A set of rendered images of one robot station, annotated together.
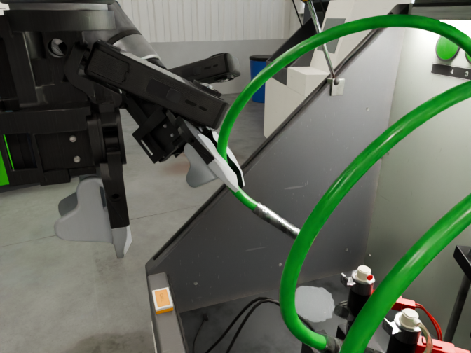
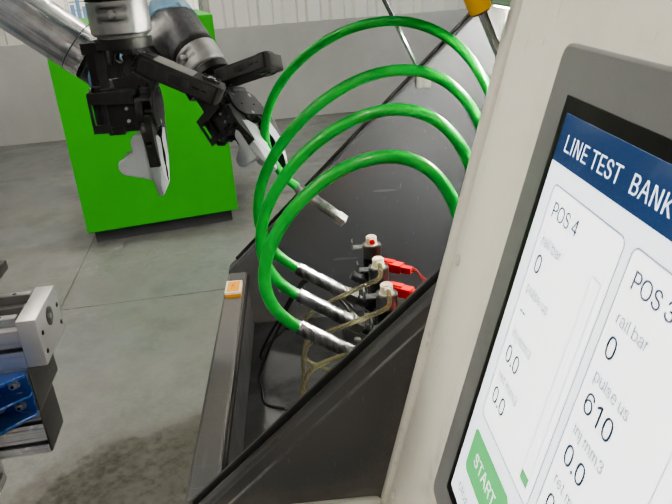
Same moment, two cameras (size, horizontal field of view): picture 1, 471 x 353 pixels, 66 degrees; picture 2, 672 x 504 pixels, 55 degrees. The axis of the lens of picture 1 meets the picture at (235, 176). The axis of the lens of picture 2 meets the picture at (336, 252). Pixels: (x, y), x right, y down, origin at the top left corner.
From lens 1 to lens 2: 0.61 m
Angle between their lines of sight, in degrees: 15
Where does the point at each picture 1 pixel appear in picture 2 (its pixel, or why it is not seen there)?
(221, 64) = (260, 61)
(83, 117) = (130, 95)
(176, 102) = (186, 87)
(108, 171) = (144, 128)
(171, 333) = (233, 310)
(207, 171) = (250, 151)
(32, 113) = (105, 93)
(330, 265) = not seen: hidden behind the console
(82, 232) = (134, 170)
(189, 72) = (238, 68)
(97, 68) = (140, 68)
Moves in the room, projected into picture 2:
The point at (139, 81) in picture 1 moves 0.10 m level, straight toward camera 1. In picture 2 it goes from (164, 75) to (142, 88)
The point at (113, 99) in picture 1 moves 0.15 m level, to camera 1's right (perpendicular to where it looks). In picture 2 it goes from (149, 86) to (258, 83)
